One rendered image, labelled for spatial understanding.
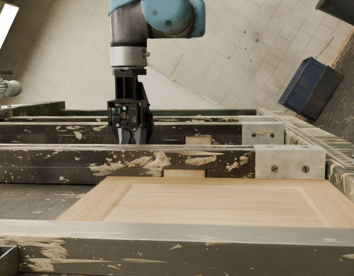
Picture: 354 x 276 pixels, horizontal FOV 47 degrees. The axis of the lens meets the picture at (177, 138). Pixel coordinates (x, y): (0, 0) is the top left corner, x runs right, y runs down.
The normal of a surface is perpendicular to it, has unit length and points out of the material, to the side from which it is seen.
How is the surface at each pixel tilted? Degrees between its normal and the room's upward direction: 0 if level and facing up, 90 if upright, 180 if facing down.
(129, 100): 91
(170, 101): 90
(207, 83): 90
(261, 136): 90
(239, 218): 59
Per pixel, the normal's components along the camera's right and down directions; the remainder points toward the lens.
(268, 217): -0.01, -0.99
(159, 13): -0.13, 0.12
